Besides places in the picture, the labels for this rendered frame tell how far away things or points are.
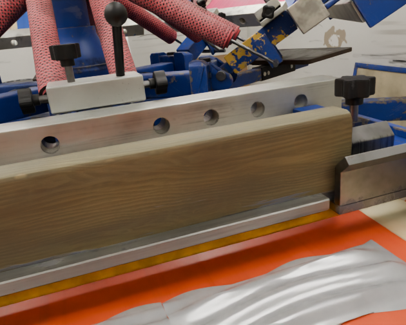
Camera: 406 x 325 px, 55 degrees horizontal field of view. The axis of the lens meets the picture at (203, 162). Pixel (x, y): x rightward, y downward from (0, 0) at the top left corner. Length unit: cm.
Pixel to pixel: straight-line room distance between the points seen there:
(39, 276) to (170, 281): 9
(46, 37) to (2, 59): 364
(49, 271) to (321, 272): 19
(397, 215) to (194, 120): 27
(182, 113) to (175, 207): 24
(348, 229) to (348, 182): 5
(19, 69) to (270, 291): 423
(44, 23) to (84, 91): 32
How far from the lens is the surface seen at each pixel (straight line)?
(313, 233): 36
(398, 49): 293
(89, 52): 105
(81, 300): 32
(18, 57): 442
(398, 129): 47
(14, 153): 51
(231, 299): 28
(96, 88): 54
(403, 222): 39
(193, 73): 93
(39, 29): 82
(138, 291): 31
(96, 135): 50
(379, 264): 32
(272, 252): 34
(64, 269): 28
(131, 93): 55
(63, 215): 28
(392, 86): 290
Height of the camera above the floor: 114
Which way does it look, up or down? 20 degrees down
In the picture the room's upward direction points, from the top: 6 degrees counter-clockwise
